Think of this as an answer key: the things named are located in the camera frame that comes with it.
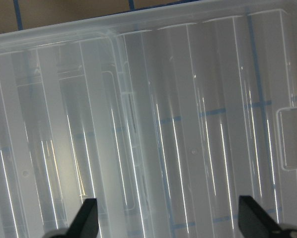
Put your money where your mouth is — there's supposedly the clear plastic box lid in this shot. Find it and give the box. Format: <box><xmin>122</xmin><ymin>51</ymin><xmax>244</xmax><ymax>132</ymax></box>
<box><xmin>0</xmin><ymin>0</ymin><xmax>297</xmax><ymax>238</ymax></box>

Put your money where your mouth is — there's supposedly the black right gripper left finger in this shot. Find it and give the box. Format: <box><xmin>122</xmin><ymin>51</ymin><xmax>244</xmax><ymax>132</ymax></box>
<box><xmin>45</xmin><ymin>198</ymin><xmax>99</xmax><ymax>238</ymax></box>

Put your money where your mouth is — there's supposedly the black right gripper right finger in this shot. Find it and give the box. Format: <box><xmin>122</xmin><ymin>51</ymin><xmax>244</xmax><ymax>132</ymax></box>
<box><xmin>238</xmin><ymin>195</ymin><xmax>297</xmax><ymax>238</ymax></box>

